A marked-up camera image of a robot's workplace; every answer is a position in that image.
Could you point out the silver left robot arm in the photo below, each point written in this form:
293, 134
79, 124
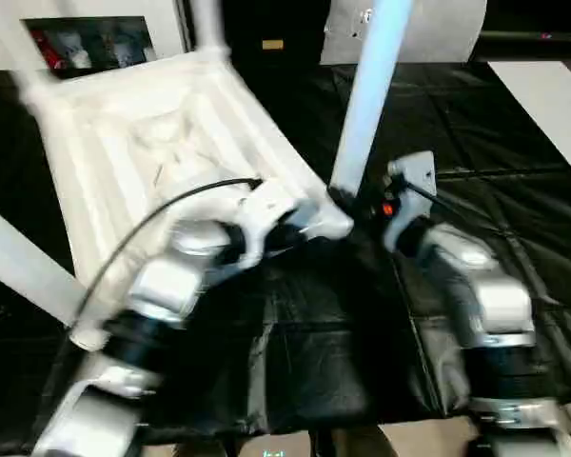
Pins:
152, 295

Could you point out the white plastic table top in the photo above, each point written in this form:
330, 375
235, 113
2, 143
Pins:
171, 143

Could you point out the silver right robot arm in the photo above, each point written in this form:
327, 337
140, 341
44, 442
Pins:
476, 295

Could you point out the white cabinet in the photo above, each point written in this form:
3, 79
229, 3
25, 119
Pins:
86, 11

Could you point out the black box with yellow label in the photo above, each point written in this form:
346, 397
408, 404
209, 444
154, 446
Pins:
266, 38

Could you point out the white flat board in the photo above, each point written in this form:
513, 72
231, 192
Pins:
552, 105

